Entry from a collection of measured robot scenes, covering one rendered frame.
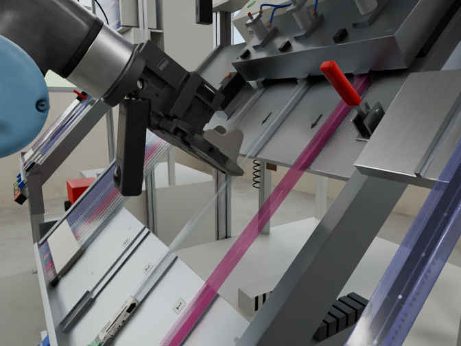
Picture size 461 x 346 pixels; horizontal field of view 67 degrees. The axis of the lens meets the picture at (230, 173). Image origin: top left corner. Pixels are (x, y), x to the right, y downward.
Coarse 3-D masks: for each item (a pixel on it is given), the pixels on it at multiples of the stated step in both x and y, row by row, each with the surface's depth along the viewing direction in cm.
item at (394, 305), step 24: (456, 168) 14; (432, 192) 14; (456, 192) 14; (432, 216) 14; (456, 216) 13; (408, 240) 14; (432, 240) 13; (456, 240) 14; (408, 264) 13; (432, 264) 13; (384, 288) 14; (408, 288) 13; (384, 312) 13; (408, 312) 13; (360, 336) 13; (384, 336) 13
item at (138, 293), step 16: (304, 80) 55; (288, 96) 54; (288, 112) 53; (272, 128) 52; (256, 144) 51; (240, 160) 51; (224, 176) 51; (224, 192) 50; (208, 208) 48; (192, 224) 48; (176, 240) 47; (160, 272) 46; (144, 288) 45
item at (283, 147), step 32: (448, 32) 42; (224, 64) 88; (416, 64) 42; (256, 96) 64; (320, 96) 51; (384, 96) 42; (256, 128) 56; (288, 128) 50; (352, 128) 42; (288, 160) 46; (320, 160) 42; (352, 160) 38
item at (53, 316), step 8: (40, 248) 79; (40, 256) 74; (40, 264) 70; (40, 272) 67; (40, 280) 65; (48, 280) 65; (40, 288) 62; (48, 288) 62; (48, 296) 59; (56, 296) 61; (48, 304) 56; (56, 304) 58; (48, 312) 54; (56, 312) 55; (48, 320) 53; (56, 320) 53; (48, 328) 51; (56, 328) 51; (56, 336) 49; (64, 336) 50; (56, 344) 47; (64, 344) 48
